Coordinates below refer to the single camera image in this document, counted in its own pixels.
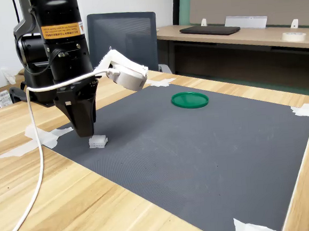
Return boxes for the small white plastic terminal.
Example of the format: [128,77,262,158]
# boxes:
[88,134,109,149]

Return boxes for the round green lid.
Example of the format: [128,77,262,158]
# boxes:
[170,89,210,111]

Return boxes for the white tape corner piece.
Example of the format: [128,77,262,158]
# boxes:
[228,214,278,231]
[290,101,309,123]
[144,77,177,89]
[0,121,76,160]

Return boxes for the crumpled white paper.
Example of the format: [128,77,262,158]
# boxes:
[0,66,17,86]

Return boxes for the grey office chair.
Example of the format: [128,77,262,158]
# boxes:
[85,8,174,82]

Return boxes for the brown cardboard box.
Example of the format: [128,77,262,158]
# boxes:
[0,74,29,109]

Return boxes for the dark grey mat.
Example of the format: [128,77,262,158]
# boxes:
[45,73,309,231]

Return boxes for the black laptop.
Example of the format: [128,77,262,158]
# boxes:
[179,21,241,39]

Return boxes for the beige office desk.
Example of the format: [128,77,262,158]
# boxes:
[155,14,309,94]

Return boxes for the roll of masking tape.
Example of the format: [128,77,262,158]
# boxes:
[280,30,307,43]

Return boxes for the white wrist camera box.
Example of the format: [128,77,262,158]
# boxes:
[92,46,151,95]

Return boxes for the white cable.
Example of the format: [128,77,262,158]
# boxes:
[0,67,132,231]

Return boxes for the silver cable duct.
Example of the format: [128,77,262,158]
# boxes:
[224,13,269,32]

